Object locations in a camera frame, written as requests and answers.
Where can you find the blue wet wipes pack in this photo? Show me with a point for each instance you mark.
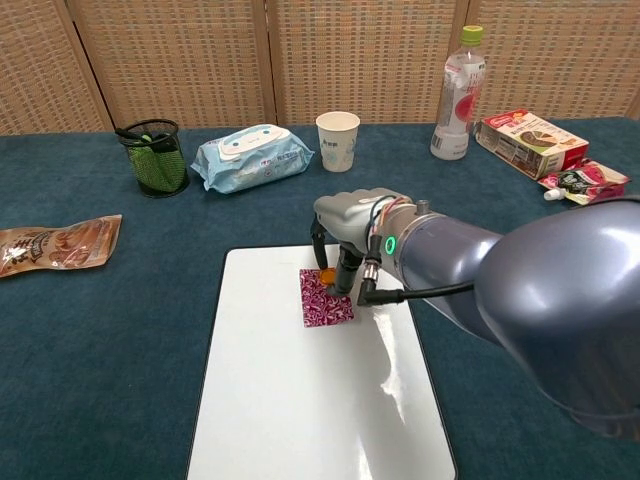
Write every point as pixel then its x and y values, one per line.
pixel 250 155

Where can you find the red cookie box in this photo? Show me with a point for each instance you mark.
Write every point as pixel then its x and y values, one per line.
pixel 525 140

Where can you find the woven folding screen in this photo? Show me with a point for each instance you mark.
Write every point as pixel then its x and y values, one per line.
pixel 200 60

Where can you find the black marker pen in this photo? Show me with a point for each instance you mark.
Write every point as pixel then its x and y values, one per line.
pixel 131 136

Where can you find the teal carpet table cover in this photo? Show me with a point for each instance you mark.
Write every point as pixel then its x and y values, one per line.
pixel 100 350

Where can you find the white paper cup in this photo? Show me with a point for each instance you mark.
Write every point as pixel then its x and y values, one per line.
pixel 337 145

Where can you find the white rectangular board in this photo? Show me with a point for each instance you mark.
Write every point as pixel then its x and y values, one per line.
pixel 280 400

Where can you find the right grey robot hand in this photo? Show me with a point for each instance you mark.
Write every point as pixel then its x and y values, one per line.
pixel 345 215

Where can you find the black mesh pen holder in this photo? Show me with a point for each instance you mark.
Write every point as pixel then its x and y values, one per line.
pixel 183 170

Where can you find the green cloth in holder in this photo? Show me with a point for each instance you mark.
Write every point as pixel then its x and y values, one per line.
pixel 150 165

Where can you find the clear bottle green cap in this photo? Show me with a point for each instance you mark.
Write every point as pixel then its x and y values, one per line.
pixel 457 100

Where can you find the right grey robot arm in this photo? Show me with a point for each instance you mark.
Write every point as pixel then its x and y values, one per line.
pixel 550 300

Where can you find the red spout pouch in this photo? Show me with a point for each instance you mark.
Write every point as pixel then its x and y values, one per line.
pixel 590 182

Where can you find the brown spout pouch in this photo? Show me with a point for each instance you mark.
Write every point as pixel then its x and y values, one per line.
pixel 60 245

